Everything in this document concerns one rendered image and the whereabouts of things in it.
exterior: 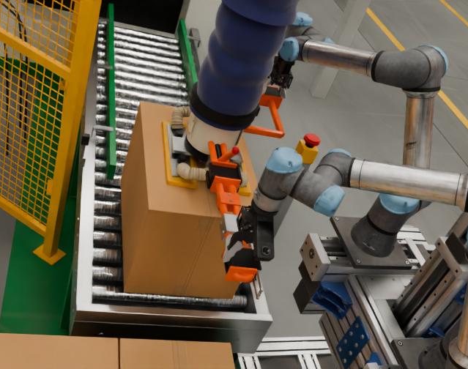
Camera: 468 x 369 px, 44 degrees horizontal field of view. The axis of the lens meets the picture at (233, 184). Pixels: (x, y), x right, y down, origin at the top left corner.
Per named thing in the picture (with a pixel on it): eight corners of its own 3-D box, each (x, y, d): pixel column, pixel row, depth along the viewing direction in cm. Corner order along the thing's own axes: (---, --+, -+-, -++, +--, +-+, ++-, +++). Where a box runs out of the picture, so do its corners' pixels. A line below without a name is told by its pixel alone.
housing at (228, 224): (217, 224, 167) (222, 212, 164) (239, 226, 169) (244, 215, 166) (220, 241, 162) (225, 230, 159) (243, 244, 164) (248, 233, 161)
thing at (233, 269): (220, 256, 157) (225, 243, 154) (246, 258, 159) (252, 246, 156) (224, 280, 151) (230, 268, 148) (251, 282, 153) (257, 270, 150)
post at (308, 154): (228, 293, 299) (299, 138, 239) (240, 293, 301) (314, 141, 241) (229, 304, 294) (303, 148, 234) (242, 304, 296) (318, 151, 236)
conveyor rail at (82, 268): (85, 32, 375) (89, 5, 364) (94, 34, 377) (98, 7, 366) (67, 338, 205) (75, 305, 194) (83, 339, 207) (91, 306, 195)
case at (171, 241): (120, 179, 246) (140, 100, 222) (210, 190, 258) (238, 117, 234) (123, 292, 201) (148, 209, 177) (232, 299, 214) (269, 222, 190)
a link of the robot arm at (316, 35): (313, 64, 199) (290, 48, 204) (331, 60, 207) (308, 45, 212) (321, 44, 195) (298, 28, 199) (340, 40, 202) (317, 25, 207)
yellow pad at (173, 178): (160, 124, 214) (164, 113, 211) (187, 129, 217) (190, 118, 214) (166, 185, 189) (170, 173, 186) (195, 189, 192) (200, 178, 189)
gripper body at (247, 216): (261, 225, 155) (276, 191, 148) (266, 248, 149) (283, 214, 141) (234, 221, 153) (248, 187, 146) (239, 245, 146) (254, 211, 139)
